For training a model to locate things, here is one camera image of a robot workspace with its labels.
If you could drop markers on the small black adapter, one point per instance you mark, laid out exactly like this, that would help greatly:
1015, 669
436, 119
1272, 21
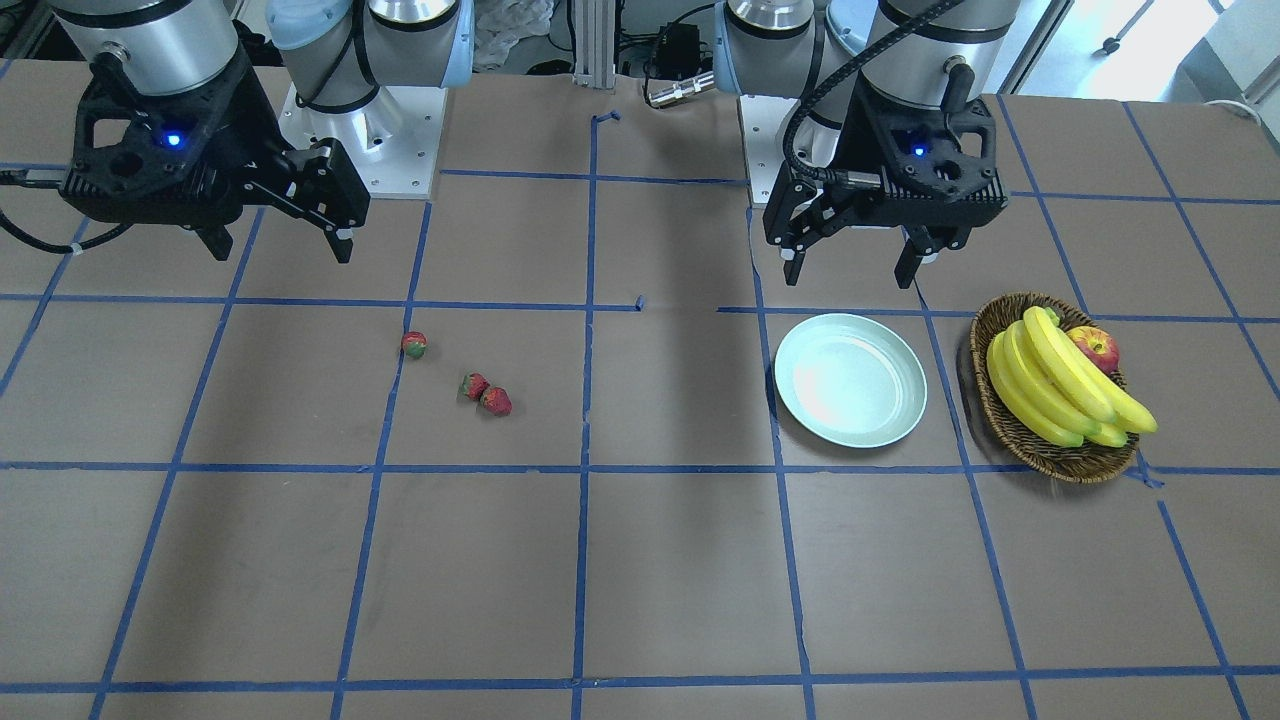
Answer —
677, 52

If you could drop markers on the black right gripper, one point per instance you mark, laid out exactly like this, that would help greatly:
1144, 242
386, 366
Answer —
247, 137

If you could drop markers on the strawberry with green top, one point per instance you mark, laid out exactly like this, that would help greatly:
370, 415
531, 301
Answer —
414, 345

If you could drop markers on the red strawberry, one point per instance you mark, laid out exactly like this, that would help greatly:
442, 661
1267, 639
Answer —
473, 386
496, 401

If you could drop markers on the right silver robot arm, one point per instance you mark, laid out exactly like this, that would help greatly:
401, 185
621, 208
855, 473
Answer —
338, 54

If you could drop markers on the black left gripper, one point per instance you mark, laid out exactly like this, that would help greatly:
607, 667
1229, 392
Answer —
862, 140

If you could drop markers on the aluminium frame post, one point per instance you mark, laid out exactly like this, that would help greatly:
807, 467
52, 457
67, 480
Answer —
594, 43

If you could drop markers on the silver metal connector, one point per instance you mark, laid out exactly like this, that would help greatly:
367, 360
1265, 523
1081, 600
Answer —
680, 91

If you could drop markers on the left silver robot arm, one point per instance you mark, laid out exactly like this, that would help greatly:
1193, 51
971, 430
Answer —
919, 54

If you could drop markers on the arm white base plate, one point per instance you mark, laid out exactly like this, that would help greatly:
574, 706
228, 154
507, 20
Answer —
394, 141
763, 120

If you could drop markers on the red yellow apple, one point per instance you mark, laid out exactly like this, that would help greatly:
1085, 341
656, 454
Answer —
1098, 346

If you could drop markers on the yellow banana bunch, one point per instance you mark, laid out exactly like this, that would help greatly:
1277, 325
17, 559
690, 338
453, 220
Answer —
1047, 384

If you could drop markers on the light green plate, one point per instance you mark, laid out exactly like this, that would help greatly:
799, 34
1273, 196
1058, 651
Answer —
850, 380

